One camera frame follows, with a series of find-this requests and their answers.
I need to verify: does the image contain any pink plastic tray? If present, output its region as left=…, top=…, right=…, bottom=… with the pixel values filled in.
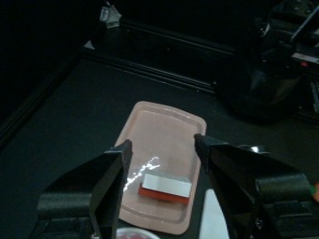
left=113, top=100, right=208, bottom=235

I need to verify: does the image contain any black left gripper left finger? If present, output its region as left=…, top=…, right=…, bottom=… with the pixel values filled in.
left=28, top=138, right=133, bottom=239

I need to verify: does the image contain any red and white block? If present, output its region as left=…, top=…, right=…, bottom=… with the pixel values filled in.
left=137, top=173, right=193, bottom=205

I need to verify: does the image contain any black aluminium frame rail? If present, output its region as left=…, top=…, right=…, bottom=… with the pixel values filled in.
left=80, top=46, right=221, bottom=94

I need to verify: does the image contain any orange and green toy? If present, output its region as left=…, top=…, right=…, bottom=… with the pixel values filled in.
left=309, top=182, right=319, bottom=204

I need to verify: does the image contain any round pink-rimmed dish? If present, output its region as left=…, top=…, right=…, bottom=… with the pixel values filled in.
left=114, top=227, right=161, bottom=239

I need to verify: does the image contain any white plastic knife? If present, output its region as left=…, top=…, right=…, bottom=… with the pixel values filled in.
left=197, top=188, right=230, bottom=239

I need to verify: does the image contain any white crumpled tag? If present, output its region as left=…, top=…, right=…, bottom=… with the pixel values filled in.
left=98, top=2, right=121, bottom=30

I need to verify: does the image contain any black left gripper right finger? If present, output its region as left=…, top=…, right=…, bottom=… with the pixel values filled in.
left=193, top=134, right=319, bottom=239

